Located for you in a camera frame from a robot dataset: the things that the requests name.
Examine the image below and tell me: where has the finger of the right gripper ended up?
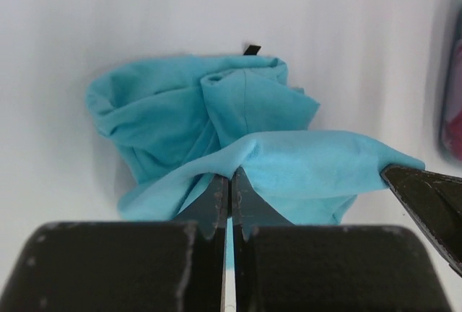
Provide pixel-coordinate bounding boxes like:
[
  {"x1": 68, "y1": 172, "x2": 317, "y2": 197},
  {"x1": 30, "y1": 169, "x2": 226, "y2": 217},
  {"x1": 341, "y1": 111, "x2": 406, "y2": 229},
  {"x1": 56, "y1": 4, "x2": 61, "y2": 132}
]
[{"x1": 380, "y1": 165, "x2": 461, "y2": 274}]

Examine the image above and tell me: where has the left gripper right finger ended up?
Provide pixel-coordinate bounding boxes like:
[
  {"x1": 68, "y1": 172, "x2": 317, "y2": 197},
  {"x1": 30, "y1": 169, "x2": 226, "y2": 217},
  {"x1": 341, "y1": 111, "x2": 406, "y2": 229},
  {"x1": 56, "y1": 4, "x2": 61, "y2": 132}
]
[{"x1": 230, "y1": 169, "x2": 450, "y2": 311}]

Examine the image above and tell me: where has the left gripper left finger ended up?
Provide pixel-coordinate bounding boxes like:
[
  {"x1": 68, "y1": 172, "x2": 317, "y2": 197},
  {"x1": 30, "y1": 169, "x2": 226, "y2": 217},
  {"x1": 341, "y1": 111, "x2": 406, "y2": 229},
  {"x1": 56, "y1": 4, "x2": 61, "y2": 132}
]
[{"x1": 1, "y1": 175, "x2": 228, "y2": 311}]

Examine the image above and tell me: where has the teal t-shirt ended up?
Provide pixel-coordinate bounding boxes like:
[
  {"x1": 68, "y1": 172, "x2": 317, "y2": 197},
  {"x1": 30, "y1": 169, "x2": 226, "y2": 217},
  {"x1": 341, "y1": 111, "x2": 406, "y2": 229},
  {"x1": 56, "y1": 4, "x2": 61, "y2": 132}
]
[{"x1": 85, "y1": 55, "x2": 424, "y2": 225}]

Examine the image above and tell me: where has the grey plastic basket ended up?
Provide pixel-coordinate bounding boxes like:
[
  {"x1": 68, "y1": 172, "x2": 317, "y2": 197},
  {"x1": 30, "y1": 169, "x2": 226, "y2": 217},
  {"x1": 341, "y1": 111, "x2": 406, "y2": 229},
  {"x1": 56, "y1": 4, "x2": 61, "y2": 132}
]
[{"x1": 439, "y1": 9, "x2": 461, "y2": 162}]

